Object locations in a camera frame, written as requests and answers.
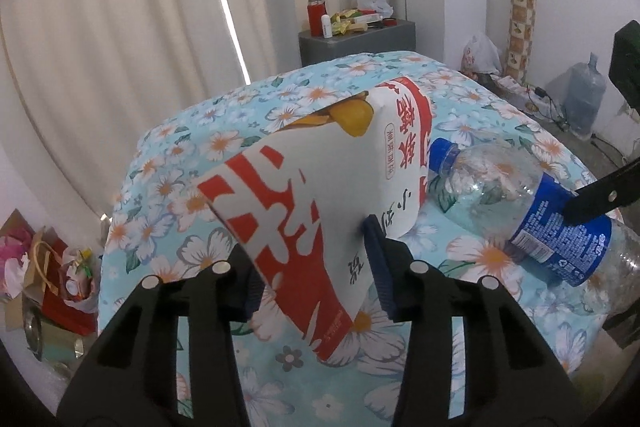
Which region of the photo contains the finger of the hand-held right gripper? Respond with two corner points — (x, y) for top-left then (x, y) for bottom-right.
(602, 302), (640, 349)
(567, 157), (640, 225)

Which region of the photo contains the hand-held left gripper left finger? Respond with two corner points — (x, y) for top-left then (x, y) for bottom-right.
(56, 247), (261, 427)

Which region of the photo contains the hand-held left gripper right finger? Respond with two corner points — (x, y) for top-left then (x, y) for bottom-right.
(363, 214), (586, 427)

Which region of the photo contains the clear bottle with blue label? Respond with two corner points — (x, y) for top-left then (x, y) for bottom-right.
(427, 138), (640, 318)

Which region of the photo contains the empty blue water jug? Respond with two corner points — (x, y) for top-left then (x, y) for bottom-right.
(564, 53), (608, 138)

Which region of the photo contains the patterned paper roll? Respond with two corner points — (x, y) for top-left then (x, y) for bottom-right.
(505, 0), (538, 82)

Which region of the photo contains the white printed paper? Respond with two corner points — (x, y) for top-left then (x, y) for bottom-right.
(492, 74), (538, 108)

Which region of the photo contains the floral covered table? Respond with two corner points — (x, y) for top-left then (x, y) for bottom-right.
(97, 51), (640, 427)

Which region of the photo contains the white shopping bag red print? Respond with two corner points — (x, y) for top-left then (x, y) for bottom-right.
(460, 32), (502, 74)

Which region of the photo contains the gold and teal box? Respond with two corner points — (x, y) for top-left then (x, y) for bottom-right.
(37, 322), (86, 368)

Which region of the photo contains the grey cabinet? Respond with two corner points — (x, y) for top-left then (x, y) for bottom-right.
(298, 19), (417, 68)

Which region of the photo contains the metal pot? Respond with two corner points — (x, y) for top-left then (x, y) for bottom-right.
(22, 307), (46, 360)

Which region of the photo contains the pink tissue paper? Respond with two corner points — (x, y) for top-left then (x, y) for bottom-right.
(0, 227), (36, 298)

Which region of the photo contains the pile of yellow wrappers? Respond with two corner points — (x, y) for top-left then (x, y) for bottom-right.
(330, 8), (371, 34)

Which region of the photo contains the red thermos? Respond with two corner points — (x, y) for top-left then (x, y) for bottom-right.
(307, 0), (325, 35)

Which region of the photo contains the black charger cable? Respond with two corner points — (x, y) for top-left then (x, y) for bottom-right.
(530, 87), (571, 130)

